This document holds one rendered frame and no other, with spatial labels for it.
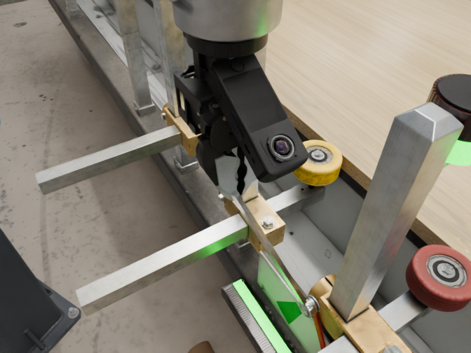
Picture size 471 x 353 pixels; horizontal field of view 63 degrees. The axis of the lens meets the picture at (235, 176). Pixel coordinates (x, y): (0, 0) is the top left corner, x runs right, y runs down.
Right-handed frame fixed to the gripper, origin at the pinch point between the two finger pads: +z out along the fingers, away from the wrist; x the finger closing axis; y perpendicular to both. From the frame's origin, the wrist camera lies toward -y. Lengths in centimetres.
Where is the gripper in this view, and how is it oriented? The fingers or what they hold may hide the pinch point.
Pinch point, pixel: (238, 195)
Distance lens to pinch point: 46.0
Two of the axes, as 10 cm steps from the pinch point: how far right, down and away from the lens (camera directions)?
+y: -5.1, -6.1, 6.0
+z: 0.0, 7.0, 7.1
